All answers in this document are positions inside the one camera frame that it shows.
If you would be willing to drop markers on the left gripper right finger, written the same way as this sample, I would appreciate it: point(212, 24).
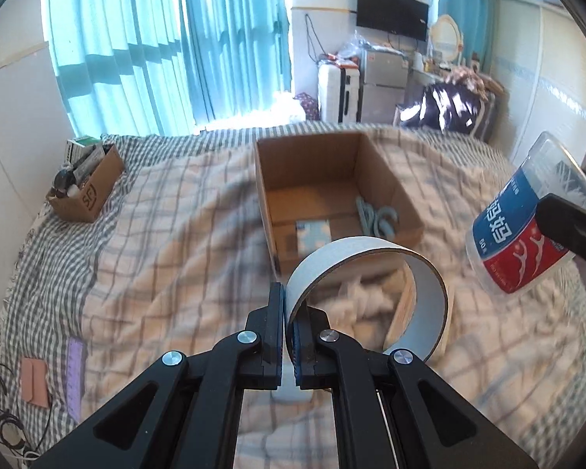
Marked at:
point(392, 410)

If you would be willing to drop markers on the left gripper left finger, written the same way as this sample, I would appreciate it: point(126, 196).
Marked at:
point(182, 411)

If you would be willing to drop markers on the white tape roll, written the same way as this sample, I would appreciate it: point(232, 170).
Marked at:
point(373, 259)

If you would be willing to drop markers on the grey-green plastic hanger clip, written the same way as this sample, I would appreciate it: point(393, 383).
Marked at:
point(379, 223)

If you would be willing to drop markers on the blue tissue pack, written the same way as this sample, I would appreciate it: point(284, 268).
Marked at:
point(311, 235)

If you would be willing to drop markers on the white crumpled tissue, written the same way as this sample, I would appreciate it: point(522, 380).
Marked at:
point(374, 313)

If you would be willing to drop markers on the purple card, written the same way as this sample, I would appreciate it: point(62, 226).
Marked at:
point(74, 377)

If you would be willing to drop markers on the white louvered wardrobe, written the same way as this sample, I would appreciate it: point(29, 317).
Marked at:
point(539, 57)

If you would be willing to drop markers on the pink sticky pad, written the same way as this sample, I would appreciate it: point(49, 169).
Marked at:
point(33, 382)

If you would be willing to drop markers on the grey checked bed sheet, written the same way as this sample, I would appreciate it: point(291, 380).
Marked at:
point(78, 229)

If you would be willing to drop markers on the dark jacket on chair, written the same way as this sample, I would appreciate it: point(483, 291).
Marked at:
point(443, 107)

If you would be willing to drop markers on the small brown cardboard box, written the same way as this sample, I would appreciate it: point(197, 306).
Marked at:
point(83, 200)

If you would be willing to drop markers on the large open cardboard box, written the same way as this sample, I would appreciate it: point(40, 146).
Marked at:
point(320, 177)

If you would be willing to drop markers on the oval vanity mirror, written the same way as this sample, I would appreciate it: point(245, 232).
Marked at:
point(446, 39)

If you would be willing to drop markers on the silver mini fridge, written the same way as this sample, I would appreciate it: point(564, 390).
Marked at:
point(383, 82)

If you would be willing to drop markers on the turquoise curtain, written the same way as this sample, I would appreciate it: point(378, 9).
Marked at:
point(166, 67)
point(475, 19)

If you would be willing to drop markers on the white suitcase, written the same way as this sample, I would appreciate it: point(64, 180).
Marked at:
point(338, 90)

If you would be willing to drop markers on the green white box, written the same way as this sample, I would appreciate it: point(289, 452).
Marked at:
point(80, 147)

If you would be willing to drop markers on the black wall television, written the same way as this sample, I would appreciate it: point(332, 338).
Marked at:
point(406, 18)

